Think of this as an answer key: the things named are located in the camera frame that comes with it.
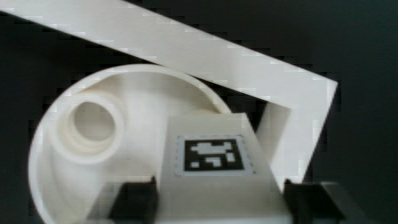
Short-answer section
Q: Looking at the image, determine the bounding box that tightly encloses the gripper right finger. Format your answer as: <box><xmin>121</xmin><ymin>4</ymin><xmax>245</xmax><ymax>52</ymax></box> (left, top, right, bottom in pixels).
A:
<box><xmin>283</xmin><ymin>179</ymin><xmax>375</xmax><ymax>224</ymax></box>

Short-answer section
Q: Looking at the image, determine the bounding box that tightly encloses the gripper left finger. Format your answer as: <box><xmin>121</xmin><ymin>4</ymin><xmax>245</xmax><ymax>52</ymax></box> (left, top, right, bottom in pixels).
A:
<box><xmin>108</xmin><ymin>178</ymin><xmax>158</xmax><ymax>224</ymax></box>

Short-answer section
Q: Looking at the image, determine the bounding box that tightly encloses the white round stool seat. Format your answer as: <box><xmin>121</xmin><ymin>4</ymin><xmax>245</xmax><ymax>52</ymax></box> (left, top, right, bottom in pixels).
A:
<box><xmin>28</xmin><ymin>64</ymin><xmax>231</xmax><ymax>224</ymax></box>

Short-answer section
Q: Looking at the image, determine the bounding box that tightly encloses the white U-shaped fence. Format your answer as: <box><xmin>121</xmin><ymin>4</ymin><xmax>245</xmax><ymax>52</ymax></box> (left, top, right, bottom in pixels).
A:
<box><xmin>0</xmin><ymin>0</ymin><xmax>338</xmax><ymax>182</ymax></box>

